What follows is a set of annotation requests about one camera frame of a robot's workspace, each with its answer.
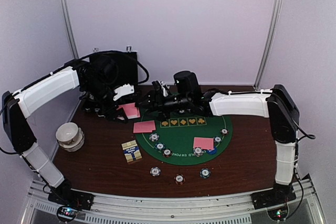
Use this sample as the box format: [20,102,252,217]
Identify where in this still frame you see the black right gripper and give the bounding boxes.
[135,90,191,122]

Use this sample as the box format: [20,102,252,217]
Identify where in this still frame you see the pink playing card deck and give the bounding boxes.
[118,103,140,119]

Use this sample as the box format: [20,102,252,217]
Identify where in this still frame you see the pink cards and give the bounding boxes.
[133,120,156,134]
[193,137,214,150]

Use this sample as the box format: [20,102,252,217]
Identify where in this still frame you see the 10 chips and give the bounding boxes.
[149,133,160,142]
[193,147,203,157]

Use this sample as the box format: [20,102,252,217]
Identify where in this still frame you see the blue white 10 chip stack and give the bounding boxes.
[150,166,161,177]

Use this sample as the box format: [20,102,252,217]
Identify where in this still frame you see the red black 100 chip stack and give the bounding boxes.
[174,174,185,185]

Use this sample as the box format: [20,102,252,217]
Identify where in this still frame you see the blue green 50 chip stack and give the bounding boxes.
[200,168,211,179]

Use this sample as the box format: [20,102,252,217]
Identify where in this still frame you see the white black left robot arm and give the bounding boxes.
[1,56,134,205]

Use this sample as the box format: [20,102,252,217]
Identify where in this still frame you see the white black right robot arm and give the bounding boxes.
[136,80,316,204]

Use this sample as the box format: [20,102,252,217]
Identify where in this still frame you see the white left wrist cover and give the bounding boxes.
[113,84,134,101]

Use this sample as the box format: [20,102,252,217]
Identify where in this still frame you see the black poker chip case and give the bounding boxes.
[81,46,139,119]

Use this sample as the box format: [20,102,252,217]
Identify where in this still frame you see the card deck holder box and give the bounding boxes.
[121,140,142,164]

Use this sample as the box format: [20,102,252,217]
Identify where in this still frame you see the white ceramic bowl stack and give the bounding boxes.
[56,122,85,152]

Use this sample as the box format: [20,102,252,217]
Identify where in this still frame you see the round green poker mat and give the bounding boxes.
[135,108,233,166]

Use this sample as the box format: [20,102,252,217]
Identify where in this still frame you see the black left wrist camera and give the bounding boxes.
[93,55,119,85]

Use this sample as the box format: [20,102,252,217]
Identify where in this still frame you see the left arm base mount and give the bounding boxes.
[48,187,94,210]

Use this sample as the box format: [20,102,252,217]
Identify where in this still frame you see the right aluminium frame post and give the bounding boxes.
[254,0,283,90]

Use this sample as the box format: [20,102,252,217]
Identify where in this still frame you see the aluminium frame post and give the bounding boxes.
[254,0,283,90]
[60,0,79,59]

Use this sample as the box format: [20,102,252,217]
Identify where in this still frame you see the aluminium front rail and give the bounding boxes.
[22,173,326,224]

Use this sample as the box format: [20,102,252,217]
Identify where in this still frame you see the left aluminium frame post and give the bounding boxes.
[60,0,79,59]

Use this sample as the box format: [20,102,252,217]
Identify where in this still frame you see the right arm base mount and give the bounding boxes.
[251,182,296,210]

